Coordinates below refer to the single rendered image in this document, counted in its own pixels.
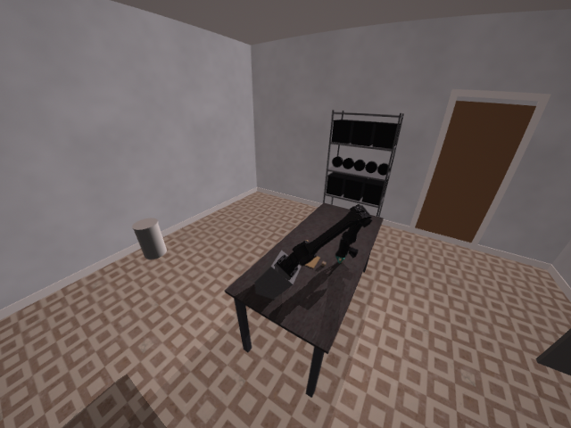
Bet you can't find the tan flat mat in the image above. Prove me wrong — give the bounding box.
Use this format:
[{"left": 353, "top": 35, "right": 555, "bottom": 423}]
[{"left": 305, "top": 256, "right": 320, "bottom": 268}]

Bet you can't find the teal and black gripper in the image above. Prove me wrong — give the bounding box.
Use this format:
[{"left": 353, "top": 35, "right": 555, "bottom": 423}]
[{"left": 335, "top": 245, "right": 348, "bottom": 264}]

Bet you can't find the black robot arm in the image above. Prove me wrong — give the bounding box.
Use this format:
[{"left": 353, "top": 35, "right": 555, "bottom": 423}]
[{"left": 277, "top": 204, "right": 372, "bottom": 277}]

